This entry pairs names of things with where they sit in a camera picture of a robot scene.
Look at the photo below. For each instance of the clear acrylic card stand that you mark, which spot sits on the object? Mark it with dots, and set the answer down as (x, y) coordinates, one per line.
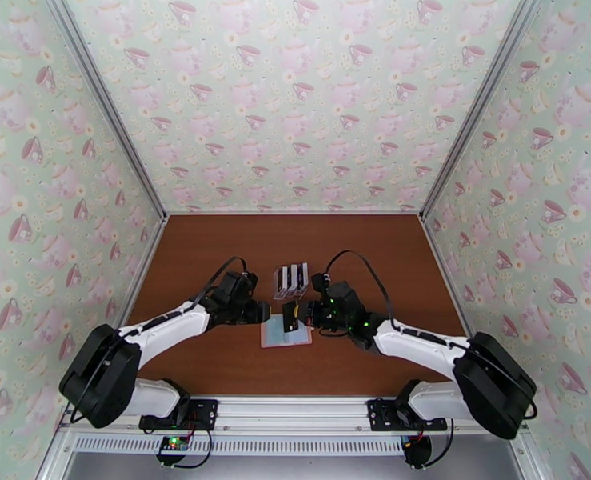
(287, 295)

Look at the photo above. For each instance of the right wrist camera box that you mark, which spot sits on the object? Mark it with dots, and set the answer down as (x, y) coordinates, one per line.
(321, 284)

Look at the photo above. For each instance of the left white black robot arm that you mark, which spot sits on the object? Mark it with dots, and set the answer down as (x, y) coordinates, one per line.
(165, 328)

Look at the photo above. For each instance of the blue credit card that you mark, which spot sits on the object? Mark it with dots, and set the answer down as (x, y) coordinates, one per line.
(274, 333)

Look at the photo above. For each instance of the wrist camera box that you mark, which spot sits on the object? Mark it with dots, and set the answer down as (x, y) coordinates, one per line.
(321, 284)
(246, 282)

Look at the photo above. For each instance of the green circuit board on mount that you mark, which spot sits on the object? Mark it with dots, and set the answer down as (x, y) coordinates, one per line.
(172, 445)

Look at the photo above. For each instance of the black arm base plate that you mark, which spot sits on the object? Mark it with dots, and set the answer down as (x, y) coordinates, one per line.
(205, 413)
(380, 416)

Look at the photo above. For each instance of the aluminium table side rail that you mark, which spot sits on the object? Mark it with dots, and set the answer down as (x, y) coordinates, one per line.
(145, 263)
(442, 263)

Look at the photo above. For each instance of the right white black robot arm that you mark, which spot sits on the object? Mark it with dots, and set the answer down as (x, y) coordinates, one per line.
(425, 343)

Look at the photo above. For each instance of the aluminium table end rail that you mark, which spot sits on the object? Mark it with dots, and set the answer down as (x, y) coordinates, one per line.
(295, 213)

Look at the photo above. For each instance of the aluminium frame leg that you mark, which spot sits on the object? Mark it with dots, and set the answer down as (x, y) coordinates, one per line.
(530, 458)
(55, 458)

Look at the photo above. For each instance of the aluminium frame post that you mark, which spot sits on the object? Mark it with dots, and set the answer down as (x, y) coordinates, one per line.
(480, 101)
(105, 101)

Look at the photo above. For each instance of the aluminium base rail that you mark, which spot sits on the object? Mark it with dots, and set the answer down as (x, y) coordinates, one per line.
(295, 413)

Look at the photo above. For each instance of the pink card holder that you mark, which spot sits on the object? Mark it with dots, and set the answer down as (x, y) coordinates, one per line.
(302, 339)

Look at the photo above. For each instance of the black round controller mount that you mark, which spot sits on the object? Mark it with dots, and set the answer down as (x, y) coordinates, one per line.
(417, 451)

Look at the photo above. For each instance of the black and white credit card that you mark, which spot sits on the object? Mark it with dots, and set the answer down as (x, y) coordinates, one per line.
(291, 277)
(280, 277)
(302, 275)

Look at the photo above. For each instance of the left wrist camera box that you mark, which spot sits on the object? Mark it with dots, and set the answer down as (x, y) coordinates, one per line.
(246, 282)

